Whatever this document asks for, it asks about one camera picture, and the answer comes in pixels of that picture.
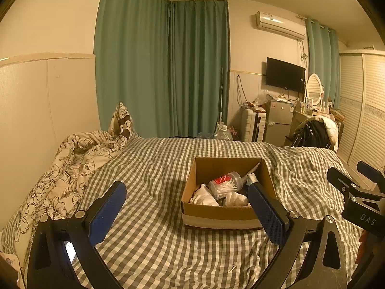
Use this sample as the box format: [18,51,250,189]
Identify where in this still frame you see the white padded coat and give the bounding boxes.
[313,116,339,151]

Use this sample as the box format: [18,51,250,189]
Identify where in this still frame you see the white ribbed suitcase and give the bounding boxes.
[242,108,268,142]

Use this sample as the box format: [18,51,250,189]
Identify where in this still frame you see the white wall air conditioner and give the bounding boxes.
[256,11,307,40]

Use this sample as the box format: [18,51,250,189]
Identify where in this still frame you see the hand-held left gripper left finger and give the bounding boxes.
[27,181,127,289]

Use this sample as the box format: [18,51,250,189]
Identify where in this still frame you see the oval white vanity mirror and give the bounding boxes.
[306,73,325,106]

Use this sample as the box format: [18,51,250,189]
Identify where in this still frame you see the cardboard box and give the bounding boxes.
[181,157,278,229]

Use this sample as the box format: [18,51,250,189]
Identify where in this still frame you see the white sock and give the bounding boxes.
[224,192,250,208]
[189,184,221,207]

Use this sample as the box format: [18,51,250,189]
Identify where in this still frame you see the hanging wall cables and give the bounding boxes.
[236,75,245,106]

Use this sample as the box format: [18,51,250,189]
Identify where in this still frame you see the black jacket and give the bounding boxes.
[293,120,331,149]

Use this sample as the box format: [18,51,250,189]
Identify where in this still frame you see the narrow green curtain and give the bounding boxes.
[305,18,340,109]

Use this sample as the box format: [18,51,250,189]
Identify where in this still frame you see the black wall television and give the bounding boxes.
[265,57,306,93]

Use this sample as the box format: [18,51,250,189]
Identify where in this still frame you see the cream dressing table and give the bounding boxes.
[291,110,331,139]

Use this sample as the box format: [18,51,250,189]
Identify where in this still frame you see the wide green curtain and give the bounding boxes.
[167,0,231,139]
[94,0,169,138]

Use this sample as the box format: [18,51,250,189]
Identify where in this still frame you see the small silver fridge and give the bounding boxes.
[264,99,297,145]

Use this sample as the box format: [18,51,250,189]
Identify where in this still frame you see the large clear water jug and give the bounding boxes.
[214,125,233,141]

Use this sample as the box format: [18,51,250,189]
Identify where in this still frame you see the grey checkered bed sheet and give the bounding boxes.
[0,137,370,289]

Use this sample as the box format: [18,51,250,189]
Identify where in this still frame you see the clear plastic bag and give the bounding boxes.
[254,90,273,104]

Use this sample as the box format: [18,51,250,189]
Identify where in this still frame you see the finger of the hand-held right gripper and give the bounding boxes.
[327,166,363,197]
[357,161,385,187]

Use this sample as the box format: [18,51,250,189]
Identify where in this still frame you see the air conditioner cable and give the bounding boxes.
[298,39,309,64]

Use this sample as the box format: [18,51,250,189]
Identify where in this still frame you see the white louvered wardrobe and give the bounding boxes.
[337,48,385,181]

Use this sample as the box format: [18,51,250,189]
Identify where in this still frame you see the floral print quilt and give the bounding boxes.
[9,129,130,277]

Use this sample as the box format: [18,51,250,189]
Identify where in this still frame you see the clear cotton swab jar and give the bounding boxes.
[208,171,244,201]

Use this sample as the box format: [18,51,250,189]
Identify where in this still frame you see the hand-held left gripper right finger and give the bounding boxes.
[247,183,348,289]

